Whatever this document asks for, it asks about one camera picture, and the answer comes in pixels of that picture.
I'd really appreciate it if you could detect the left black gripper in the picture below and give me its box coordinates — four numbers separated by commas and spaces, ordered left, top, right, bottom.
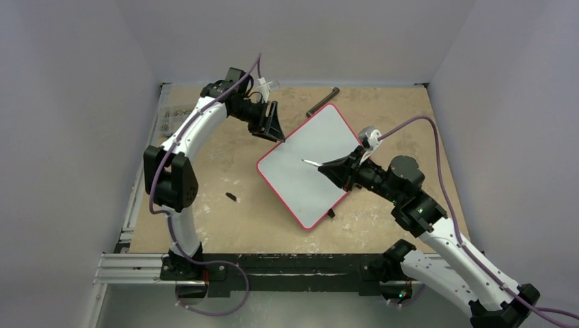
231, 99, 285, 142

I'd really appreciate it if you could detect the white whiteboard marker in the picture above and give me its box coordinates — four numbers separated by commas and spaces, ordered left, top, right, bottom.
301, 159, 322, 167

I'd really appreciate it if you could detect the red framed whiteboard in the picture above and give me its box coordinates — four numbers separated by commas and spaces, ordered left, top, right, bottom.
256, 103, 360, 230

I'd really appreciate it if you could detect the black marker cap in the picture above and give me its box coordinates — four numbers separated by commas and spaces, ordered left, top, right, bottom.
225, 193, 237, 202

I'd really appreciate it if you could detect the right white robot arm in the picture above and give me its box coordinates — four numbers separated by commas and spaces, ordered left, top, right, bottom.
317, 148, 540, 327

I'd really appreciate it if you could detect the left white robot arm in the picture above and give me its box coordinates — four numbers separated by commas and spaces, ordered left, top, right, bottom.
143, 68, 285, 279

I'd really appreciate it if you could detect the clear plastic screw box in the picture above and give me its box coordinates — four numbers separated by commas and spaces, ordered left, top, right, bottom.
157, 104, 195, 137

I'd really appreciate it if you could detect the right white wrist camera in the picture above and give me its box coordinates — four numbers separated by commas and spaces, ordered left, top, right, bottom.
358, 126, 382, 163

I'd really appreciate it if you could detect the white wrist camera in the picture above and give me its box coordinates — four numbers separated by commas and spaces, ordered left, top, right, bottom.
255, 77, 280, 103
358, 126, 382, 163

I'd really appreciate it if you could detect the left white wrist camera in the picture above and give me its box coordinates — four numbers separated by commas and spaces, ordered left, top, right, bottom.
255, 77, 280, 103

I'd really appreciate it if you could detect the black whiteboard stand bracket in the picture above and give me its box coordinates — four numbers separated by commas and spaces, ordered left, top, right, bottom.
306, 87, 340, 118

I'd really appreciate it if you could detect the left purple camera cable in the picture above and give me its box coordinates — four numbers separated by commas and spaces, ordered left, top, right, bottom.
148, 53, 264, 266

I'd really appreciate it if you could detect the purple camera cable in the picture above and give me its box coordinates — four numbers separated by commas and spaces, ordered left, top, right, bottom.
378, 115, 579, 325
148, 53, 264, 266

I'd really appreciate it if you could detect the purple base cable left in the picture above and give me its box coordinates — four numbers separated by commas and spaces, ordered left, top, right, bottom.
175, 260, 251, 318

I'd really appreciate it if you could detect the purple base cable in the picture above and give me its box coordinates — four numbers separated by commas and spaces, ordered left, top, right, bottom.
175, 260, 251, 318
384, 282, 428, 309

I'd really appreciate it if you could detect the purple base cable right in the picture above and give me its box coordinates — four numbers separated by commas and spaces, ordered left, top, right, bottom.
384, 282, 428, 309

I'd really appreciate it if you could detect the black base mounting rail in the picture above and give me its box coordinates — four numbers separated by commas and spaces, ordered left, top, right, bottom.
160, 251, 421, 302

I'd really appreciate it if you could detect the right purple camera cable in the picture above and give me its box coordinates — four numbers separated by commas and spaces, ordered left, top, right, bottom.
378, 115, 579, 325

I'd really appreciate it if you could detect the aluminium frame rail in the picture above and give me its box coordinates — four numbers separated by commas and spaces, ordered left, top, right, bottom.
93, 172, 170, 286

